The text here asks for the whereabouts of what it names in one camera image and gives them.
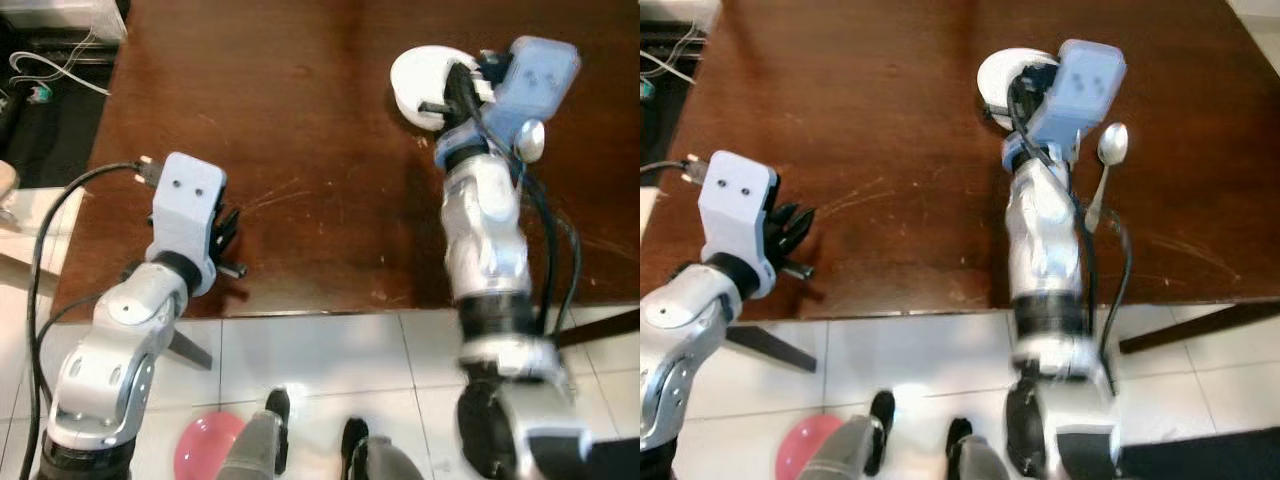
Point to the white round plate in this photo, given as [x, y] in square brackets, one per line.
[418, 75]
[998, 75]

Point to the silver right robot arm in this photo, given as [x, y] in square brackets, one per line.
[490, 240]
[1050, 250]

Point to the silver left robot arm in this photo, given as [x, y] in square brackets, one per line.
[680, 340]
[110, 350]

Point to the silver metal spoon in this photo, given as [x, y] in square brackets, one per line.
[1113, 145]
[530, 140]

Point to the dark brown table leg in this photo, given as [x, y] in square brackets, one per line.
[600, 327]
[1200, 325]
[770, 347]
[190, 350]

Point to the small teal object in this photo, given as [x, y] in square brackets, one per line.
[40, 94]
[645, 90]

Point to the pink ball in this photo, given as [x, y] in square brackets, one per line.
[805, 450]
[205, 450]

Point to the grey robot left leg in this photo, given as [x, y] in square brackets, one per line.
[850, 450]
[255, 450]

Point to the grey robot leg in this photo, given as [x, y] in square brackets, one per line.
[385, 460]
[850, 450]
[255, 450]
[980, 460]

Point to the white plastic box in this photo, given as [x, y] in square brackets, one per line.
[680, 10]
[60, 18]

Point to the grey robot right leg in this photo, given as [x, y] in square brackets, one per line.
[385, 460]
[980, 460]

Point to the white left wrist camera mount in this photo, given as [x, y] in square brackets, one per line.
[735, 205]
[185, 210]

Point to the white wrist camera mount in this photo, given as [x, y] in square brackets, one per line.
[535, 85]
[735, 205]
[185, 210]
[1085, 90]

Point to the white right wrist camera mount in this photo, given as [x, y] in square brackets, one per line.
[1085, 90]
[535, 85]

